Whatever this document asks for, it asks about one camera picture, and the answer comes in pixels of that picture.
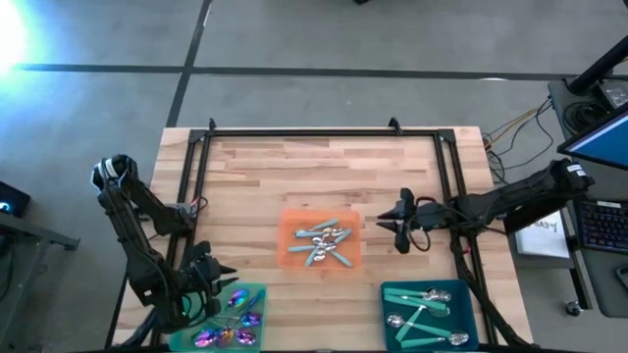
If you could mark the black pole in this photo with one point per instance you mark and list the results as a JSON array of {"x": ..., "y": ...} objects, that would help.
[{"x": 601, "y": 64}]

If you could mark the black computer tower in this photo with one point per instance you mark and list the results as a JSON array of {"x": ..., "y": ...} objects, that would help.
[{"x": 15, "y": 201}]

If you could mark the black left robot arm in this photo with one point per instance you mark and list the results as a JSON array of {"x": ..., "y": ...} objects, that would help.
[{"x": 132, "y": 245}]

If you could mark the grey metal bench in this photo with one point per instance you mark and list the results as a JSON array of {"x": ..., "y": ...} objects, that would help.
[{"x": 49, "y": 235}]

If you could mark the white paper sheet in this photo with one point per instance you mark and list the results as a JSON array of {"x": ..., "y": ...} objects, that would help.
[{"x": 544, "y": 235}]

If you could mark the grey side desk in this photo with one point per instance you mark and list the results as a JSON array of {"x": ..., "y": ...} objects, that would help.
[{"x": 596, "y": 289}]

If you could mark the black caster wheel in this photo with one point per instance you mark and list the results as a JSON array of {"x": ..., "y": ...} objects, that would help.
[{"x": 572, "y": 308}]

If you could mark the black frame clip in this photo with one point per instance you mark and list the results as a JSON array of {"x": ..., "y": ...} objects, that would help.
[
  {"x": 394, "y": 125},
  {"x": 212, "y": 125}
]

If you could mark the black metal table frame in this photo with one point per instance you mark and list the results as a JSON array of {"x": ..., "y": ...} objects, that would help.
[{"x": 319, "y": 132}]

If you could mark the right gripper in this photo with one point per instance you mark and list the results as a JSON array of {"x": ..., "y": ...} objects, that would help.
[{"x": 424, "y": 216}]

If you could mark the black power adapter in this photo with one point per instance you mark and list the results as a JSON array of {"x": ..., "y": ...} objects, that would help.
[{"x": 615, "y": 93}]

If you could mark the orange translucent bin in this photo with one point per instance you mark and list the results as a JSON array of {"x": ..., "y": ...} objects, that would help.
[{"x": 289, "y": 216}]

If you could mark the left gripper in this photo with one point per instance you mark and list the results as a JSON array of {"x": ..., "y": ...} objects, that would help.
[{"x": 203, "y": 279}]

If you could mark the black keyboard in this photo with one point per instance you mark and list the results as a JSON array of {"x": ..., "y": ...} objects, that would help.
[{"x": 606, "y": 225}]

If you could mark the green translucent bin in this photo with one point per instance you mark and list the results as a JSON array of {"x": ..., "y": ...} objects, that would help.
[{"x": 262, "y": 338}]

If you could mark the monitor with blue screen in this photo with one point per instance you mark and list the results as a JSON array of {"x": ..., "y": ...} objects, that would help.
[{"x": 603, "y": 142}]

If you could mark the dark blue plastic bin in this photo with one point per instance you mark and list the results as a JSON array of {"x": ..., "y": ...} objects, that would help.
[{"x": 466, "y": 304}]

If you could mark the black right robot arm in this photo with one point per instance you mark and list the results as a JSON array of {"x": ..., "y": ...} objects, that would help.
[{"x": 515, "y": 196}]

